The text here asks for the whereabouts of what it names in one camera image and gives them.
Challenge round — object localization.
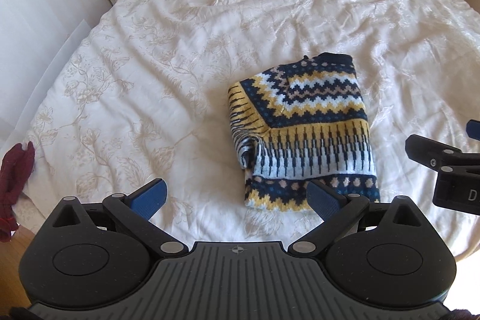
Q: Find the navy yellow patterned knit sweater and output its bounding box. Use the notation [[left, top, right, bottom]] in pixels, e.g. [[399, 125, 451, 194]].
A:
[[228, 53, 380, 211]]

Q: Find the cream floral bed duvet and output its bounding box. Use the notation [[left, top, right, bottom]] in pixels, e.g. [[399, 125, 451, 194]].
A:
[[15, 0, 479, 257]]

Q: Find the dark red garment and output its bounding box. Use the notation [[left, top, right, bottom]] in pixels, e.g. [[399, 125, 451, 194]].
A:
[[0, 141, 35, 243]]

